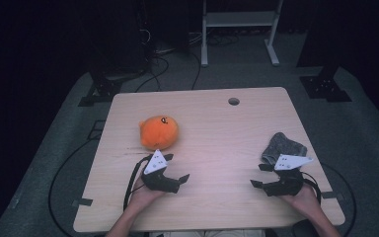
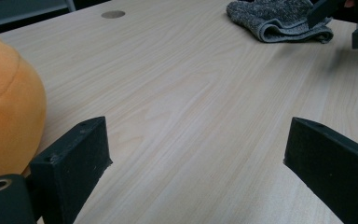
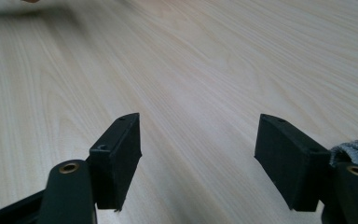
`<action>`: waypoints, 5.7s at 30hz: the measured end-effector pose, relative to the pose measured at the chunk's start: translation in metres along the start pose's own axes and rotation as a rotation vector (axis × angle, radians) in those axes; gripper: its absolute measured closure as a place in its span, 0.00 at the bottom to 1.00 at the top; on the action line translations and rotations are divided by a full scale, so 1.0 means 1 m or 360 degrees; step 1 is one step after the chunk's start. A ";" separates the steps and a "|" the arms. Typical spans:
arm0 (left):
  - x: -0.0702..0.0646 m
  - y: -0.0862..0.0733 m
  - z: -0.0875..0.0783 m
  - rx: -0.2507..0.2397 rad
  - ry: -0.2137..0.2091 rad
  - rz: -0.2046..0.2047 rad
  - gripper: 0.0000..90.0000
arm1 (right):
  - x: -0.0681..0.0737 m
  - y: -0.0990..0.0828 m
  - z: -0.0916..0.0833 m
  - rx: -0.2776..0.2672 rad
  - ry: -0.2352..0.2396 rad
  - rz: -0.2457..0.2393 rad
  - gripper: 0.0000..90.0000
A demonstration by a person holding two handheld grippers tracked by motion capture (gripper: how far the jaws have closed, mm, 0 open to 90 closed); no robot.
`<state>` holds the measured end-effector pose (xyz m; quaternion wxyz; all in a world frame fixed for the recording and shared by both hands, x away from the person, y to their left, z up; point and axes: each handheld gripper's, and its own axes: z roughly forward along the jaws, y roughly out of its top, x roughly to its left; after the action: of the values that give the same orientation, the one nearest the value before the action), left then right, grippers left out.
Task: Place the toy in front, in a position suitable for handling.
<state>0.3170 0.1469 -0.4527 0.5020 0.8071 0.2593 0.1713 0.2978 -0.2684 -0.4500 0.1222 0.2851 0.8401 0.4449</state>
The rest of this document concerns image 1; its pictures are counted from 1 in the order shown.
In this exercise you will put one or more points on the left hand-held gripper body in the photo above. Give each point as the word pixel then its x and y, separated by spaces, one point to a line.
pixel 159 182

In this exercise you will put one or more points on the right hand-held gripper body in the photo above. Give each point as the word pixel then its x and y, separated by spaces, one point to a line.
pixel 286 184

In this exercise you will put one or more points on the orange plush toy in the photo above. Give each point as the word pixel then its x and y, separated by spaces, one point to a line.
pixel 159 133

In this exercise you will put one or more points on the grey cloth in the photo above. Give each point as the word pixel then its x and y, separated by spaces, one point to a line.
pixel 283 146

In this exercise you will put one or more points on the person's left hand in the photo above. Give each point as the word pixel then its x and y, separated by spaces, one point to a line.
pixel 143 197

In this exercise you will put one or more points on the person's right hand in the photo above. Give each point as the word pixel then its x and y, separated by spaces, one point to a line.
pixel 302 202

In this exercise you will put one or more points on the black tape strip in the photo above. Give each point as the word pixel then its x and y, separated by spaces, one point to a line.
pixel 83 202
pixel 331 195

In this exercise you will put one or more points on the black stand base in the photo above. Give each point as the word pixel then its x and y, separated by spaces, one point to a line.
pixel 324 87
pixel 103 90

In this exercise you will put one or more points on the dark equipment cabinet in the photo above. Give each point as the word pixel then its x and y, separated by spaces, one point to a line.
pixel 118 36

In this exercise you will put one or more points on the white metal stand frame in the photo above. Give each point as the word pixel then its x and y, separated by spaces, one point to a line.
pixel 240 19

